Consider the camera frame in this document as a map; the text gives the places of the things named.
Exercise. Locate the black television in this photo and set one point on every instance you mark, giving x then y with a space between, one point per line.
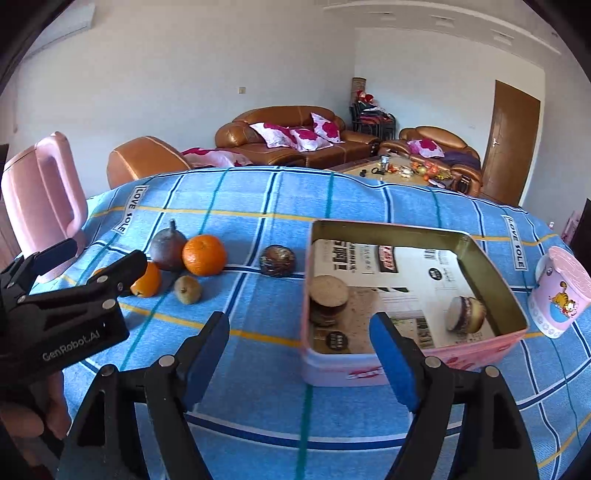
582 230

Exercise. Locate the blue plaid tablecloth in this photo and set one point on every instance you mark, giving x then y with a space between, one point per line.
277 221

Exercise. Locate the pink electric kettle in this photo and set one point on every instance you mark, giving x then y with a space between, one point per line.
27 194

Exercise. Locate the newspaper lining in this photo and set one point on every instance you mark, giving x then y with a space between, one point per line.
415 277

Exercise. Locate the brown kiwi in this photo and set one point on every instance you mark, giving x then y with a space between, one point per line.
188 290

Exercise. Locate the brown leather two-seat sofa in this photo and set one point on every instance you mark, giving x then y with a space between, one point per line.
457 141

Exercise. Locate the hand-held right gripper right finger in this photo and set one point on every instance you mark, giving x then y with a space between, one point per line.
392 364

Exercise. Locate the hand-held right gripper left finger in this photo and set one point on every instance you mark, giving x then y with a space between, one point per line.
205 364

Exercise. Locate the purple stemmed fruit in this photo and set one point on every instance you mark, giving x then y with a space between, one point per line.
166 251

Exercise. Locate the smooth orange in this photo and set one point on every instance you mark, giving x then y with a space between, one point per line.
148 281

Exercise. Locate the cut fruit half white flesh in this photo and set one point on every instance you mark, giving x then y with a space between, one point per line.
464 314

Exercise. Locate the pink tin box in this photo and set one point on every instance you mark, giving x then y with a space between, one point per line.
341 367

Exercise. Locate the brown wooden door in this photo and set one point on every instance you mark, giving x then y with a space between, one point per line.
510 143

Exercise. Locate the red plush toy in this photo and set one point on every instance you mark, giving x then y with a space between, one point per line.
364 96

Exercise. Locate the cut fruit half tan face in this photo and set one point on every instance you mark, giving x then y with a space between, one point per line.
328 295

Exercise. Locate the tall woven basket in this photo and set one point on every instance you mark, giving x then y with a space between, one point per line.
359 85

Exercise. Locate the stacked dark chairs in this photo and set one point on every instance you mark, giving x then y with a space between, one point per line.
371 122

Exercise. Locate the purple cloth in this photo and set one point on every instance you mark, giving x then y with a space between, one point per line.
461 160

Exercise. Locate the dark brown round fruit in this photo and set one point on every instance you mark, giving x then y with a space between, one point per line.
277 261

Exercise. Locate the colorful fruit pile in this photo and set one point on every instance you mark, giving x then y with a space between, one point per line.
427 170

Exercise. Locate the white air conditioner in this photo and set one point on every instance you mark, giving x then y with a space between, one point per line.
60 27

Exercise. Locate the small glass cup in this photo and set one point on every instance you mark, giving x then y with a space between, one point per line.
384 162

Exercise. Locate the small orange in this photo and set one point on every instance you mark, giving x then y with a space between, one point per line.
99 272

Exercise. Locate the wooden coffee table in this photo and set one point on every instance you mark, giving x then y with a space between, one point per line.
355 177

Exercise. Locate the brown leather armchair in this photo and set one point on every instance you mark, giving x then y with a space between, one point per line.
143 157

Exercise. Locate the white floral cushion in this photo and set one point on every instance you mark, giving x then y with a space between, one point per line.
425 146
309 138
327 127
274 134

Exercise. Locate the bumpy orange mandarin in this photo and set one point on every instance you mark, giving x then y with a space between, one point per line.
203 256

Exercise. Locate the pink cartoon cup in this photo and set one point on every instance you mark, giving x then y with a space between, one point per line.
558 286

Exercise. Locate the person's left hand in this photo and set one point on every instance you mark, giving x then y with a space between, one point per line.
23 422

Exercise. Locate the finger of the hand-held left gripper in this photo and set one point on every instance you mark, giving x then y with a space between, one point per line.
55 254
115 277

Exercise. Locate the brown leather three-seat sofa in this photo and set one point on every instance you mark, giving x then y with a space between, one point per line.
240 134

